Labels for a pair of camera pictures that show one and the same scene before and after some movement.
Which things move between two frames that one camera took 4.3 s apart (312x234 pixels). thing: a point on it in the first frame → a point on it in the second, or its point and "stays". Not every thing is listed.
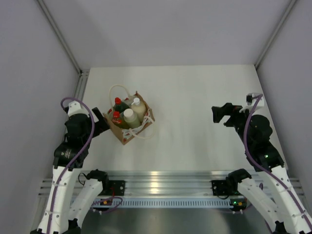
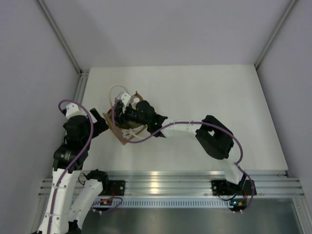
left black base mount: (113, 188) stays
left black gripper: (100, 126) stays
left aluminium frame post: (83, 73) stays
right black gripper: (227, 109) → (121, 115)
